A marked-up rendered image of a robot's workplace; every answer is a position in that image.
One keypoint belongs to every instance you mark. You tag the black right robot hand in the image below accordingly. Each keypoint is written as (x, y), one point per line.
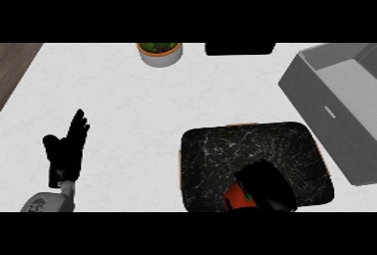
(268, 186)

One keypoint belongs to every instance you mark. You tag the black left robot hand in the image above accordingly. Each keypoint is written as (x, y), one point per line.
(69, 152)

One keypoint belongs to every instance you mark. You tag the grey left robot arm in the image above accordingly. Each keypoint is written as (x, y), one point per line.
(53, 201)

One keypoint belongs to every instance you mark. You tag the black marble tray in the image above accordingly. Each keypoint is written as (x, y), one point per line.
(236, 156)

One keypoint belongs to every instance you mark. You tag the grey cardboard box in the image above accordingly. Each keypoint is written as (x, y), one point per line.
(333, 99)

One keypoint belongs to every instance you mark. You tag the white potted plant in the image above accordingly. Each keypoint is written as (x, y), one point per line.
(160, 53)

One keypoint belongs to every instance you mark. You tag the black rectangular appliance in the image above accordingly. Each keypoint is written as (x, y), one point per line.
(240, 48)

